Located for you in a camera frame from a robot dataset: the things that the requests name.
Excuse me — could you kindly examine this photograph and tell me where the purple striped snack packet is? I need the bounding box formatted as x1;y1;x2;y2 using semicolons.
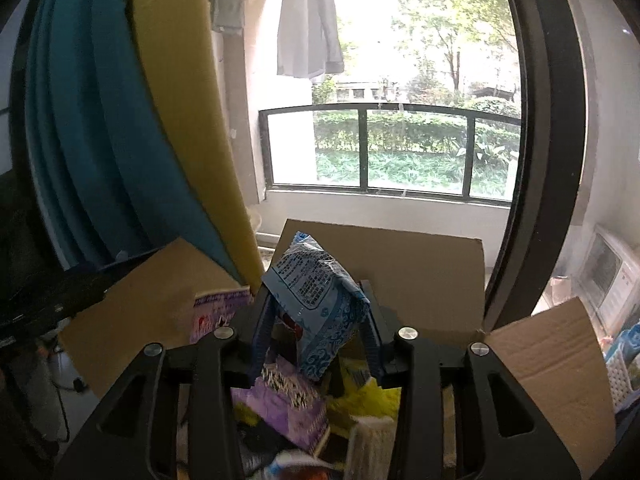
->
231;356;332;455

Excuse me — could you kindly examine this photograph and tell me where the white plastic bag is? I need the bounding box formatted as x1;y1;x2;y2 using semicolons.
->
549;274;574;312

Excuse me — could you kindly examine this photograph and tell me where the white plastic basket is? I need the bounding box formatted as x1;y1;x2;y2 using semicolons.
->
604;324;640;407

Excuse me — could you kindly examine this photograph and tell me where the yellow green snack bag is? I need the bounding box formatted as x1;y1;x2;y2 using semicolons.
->
326;379;402;437

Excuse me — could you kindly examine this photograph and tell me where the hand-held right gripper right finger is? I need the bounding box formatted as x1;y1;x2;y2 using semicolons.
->
359;279;582;480

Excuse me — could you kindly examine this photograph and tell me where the white balcony appliance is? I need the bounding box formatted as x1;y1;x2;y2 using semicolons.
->
579;224;640;337

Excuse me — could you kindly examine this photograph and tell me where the grey electrical box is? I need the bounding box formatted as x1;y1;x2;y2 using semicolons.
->
208;0;246;34

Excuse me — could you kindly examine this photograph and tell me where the teal curtain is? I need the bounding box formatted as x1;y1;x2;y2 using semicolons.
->
24;0;247;288

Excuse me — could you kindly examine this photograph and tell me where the purple white snack packet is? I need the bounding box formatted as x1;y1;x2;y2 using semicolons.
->
191;286;252;345

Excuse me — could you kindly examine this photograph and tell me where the cardboard box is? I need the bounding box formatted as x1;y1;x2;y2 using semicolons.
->
57;217;617;480

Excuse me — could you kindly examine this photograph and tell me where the light blue snack packet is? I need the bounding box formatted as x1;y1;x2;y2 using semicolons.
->
261;231;372;383

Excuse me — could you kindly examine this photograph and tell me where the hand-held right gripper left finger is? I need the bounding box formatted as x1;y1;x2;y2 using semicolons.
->
52;286;276;480

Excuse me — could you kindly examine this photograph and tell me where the black door frame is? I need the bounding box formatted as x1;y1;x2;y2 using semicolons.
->
481;0;587;332

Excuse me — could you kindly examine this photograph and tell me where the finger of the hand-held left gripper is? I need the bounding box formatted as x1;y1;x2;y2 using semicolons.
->
62;249;167;311

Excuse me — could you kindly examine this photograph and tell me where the yellow curtain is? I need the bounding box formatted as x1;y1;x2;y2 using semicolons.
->
131;0;265;287

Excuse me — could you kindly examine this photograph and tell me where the grey hanging shirt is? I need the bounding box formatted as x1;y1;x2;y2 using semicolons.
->
276;0;347;81

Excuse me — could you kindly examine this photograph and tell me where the black balcony railing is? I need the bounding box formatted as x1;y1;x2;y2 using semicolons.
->
257;102;522;199

